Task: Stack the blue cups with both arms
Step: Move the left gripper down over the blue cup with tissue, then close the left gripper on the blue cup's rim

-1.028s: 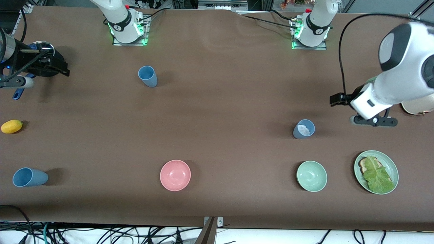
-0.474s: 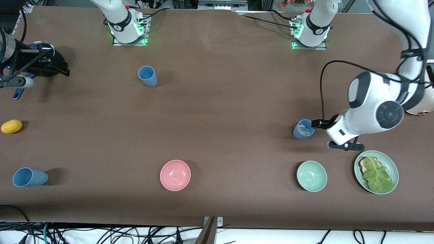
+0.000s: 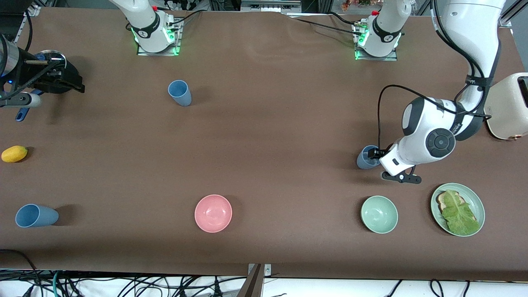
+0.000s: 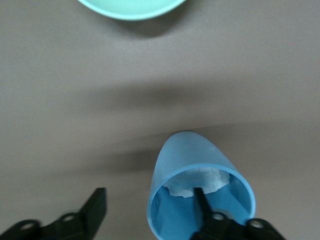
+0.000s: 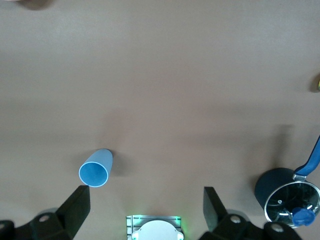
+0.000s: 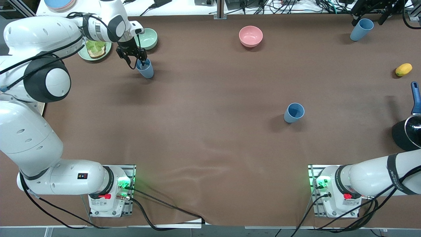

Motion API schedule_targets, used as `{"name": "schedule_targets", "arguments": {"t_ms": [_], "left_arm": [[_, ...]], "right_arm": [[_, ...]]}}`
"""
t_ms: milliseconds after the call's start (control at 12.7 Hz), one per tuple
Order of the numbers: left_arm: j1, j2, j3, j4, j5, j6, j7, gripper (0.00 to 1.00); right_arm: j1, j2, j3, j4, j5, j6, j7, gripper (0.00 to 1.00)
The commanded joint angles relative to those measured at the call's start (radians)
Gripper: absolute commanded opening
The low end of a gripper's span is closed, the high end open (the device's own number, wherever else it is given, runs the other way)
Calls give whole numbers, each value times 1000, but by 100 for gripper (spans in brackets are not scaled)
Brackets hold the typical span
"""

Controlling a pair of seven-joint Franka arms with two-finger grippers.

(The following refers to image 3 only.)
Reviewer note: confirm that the bread slice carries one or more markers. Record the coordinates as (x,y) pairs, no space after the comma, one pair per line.
(441,201)

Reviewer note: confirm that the yellow lemon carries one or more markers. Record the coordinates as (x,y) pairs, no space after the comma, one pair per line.
(14,154)

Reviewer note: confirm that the blue cup with paper wad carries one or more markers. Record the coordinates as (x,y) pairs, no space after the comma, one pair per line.
(363,161)

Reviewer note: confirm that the mint green plate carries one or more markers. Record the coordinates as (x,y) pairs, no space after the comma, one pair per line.
(478,206)

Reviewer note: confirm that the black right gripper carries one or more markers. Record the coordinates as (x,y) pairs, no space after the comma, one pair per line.
(57,78)

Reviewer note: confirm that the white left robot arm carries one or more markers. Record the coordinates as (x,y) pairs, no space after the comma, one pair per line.
(474,24)

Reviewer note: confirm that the brown table cover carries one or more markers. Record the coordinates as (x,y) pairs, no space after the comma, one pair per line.
(288,123)

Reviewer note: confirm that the blue plastic cup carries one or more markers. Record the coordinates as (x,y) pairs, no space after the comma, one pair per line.
(39,215)
(180,94)

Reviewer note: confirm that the cream toaster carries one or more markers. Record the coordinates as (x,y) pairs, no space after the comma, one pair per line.
(507,111)

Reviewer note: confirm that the small metal bracket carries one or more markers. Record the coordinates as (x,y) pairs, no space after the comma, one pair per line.
(267,270)

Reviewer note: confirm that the power strip with plugs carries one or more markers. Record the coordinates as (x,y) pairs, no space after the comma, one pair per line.
(179,4)

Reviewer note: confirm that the pink bowl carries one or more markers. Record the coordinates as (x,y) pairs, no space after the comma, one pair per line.
(213,213)

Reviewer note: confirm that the round dark blue tin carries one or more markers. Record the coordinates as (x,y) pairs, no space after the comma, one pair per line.
(51,55)

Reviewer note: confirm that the green lettuce leaf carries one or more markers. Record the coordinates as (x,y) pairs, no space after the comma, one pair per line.
(458,214)

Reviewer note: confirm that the mint green bowl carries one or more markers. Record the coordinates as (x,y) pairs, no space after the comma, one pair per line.
(379,214)

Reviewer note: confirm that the black box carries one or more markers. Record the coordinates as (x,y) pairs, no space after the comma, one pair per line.
(16,6)

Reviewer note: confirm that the aluminium frame profile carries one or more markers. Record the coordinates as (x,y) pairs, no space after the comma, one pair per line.
(513,10)

